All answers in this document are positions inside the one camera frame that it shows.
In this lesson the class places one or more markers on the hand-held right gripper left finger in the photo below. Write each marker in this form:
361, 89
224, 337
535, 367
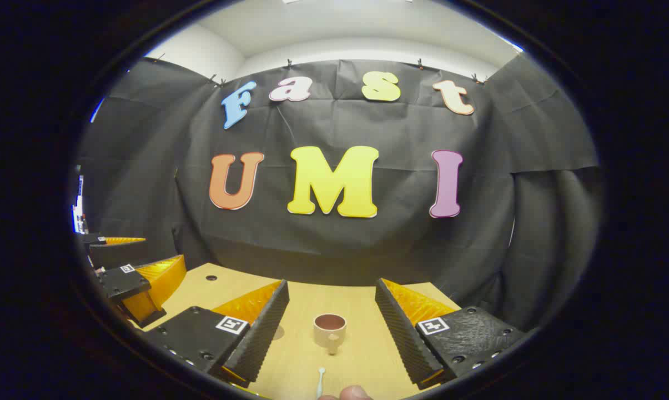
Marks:
262, 333

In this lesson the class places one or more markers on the computer monitor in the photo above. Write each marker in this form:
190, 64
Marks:
79, 205

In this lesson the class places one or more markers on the beige cup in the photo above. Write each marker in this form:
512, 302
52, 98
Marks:
330, 330

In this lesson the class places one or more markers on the pale blue toothbrush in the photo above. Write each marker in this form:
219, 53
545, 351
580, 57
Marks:
320, 380

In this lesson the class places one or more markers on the wooden desktop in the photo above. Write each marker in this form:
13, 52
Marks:
323, 300

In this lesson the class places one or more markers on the round grey coaster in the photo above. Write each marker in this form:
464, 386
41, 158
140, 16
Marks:
278, 333

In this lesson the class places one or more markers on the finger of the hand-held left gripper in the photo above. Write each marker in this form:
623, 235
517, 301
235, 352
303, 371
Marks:
126, 280
117, 254

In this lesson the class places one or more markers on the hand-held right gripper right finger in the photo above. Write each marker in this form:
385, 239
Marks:
401, 333

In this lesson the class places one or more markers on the black backdrop cloth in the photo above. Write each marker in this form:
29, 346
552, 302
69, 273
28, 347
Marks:
367, 250

